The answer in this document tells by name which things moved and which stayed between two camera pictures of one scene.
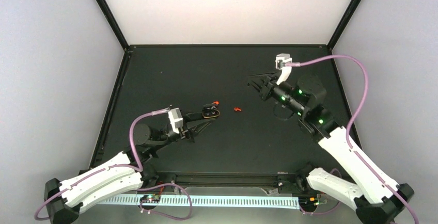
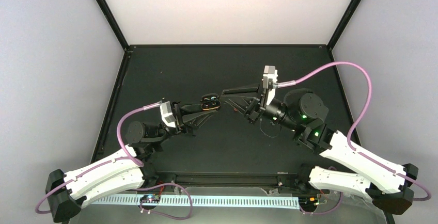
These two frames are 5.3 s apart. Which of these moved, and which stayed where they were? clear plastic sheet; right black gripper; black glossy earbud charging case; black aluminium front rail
Moved: right black gripper; black glossy earbud charging case
Stayed: clear plastic sheet; black aluminium front rail
